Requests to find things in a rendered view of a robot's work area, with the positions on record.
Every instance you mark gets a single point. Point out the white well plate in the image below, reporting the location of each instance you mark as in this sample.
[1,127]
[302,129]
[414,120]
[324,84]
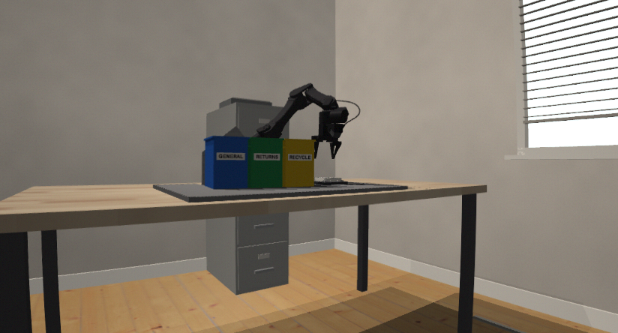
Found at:
[330,179]

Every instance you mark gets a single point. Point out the yellow open-top bin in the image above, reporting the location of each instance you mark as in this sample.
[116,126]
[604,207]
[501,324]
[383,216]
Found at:
[298,163]

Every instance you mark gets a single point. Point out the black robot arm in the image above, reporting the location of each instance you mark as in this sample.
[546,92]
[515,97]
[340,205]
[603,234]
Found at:
[334,114]

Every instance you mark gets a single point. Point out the green bin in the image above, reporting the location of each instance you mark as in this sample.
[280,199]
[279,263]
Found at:
[264,162]

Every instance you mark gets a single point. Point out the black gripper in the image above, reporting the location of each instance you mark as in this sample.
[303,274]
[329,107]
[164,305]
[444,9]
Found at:
[333,142]

